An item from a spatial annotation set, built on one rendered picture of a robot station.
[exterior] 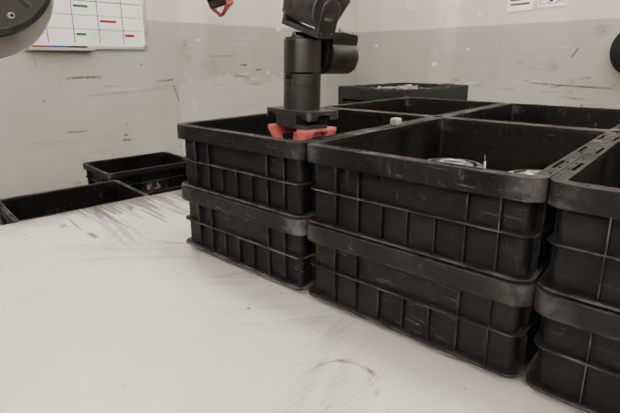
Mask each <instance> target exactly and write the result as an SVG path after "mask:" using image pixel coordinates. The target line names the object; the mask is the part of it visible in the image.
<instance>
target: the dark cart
mask: <svg viewBox="0 0 620 413"><path fill-rule="evenodd" d="M409 84H412V85H413V86H415V85H418V86H419V85H420V86H421V87H423V88H413V89H399V88H383V87H396V86H397V85H402V86H404V85H409ZM378 86H381V88H377V87H378ZM371 87H373V88H371ZM468 89H469V85H452V84H429V83H407V82H402V83H386V84H368V85H350V86H339V104H347V103H355V102H363V101H371V100H386V99H395V98H402V97H412V98H428V99H444V100H467V98H468Z"/></svg>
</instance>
